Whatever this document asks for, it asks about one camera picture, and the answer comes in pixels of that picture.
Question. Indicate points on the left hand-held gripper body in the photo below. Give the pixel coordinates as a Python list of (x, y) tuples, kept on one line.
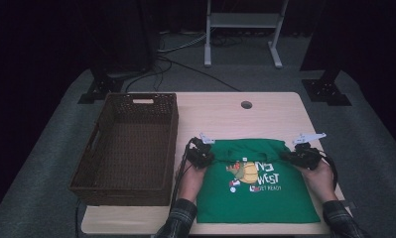
[(198, 155)]

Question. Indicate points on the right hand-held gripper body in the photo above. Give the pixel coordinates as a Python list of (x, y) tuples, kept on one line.
[(309, 157)]

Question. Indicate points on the green printed t-shirt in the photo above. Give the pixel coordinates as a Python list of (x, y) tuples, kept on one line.
[(251, 205)]

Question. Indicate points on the brown wicker basket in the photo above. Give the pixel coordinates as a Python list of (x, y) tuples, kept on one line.
[(132, 148)]

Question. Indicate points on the person's right hand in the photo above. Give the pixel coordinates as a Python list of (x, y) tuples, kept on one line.
[(321, 181)]

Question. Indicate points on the person's left hand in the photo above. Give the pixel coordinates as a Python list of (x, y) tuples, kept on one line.
[(192, 183)]

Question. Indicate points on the grey tape strip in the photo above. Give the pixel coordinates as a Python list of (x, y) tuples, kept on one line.
[(351, 204)]

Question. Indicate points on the black metal stand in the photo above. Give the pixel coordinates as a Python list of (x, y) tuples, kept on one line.
[(101, 87), (324, 91)]

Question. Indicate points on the white metal stand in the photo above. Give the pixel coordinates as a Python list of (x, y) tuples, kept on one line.
[(245, 20)]

